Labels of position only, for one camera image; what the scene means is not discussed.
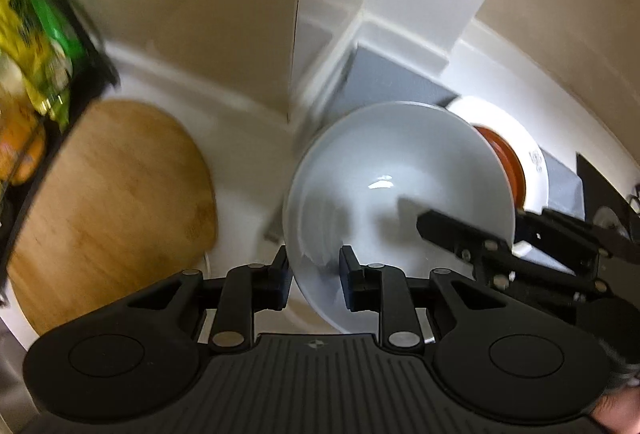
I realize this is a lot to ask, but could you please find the yellow green snack packet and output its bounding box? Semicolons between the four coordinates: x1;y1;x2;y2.
0;0;86;132

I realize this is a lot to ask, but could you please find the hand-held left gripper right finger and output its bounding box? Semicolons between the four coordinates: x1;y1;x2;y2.
339;245;506;351

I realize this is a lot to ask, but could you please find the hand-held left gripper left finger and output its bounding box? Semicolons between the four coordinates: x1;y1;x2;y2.
125;245;295;353

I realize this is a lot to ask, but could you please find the wooden cutting board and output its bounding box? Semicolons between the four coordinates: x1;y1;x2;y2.
7;99;219;336

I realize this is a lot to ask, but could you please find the steel sink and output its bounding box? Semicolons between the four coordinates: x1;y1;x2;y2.
0;309;36;434

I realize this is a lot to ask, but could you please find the grey counter mat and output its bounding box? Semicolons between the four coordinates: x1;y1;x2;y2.
320;42;585;265

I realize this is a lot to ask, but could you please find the white square floral plate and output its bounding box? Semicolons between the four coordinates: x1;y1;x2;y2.
445;96;549;257

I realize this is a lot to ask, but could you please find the person's right hand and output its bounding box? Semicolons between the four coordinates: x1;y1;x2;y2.
592;384;640;434

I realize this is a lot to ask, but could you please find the white bowl with blue pattern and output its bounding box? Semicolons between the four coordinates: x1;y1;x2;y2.
282;101;516;335

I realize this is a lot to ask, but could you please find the black wire rack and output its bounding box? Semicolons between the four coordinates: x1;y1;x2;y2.
0;0;121;295

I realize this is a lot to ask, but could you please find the orange red snack packet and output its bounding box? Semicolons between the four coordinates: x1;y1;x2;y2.
0;99;48;187

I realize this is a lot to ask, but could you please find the black gas stove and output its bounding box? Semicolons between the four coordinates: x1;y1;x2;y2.
576;153;640;240

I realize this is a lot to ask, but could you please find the round metal stove burner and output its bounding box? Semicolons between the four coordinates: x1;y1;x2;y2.
594;205;631;237

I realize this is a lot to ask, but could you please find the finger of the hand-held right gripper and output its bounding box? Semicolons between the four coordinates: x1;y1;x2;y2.
515;208;640;276
416;208;617;304

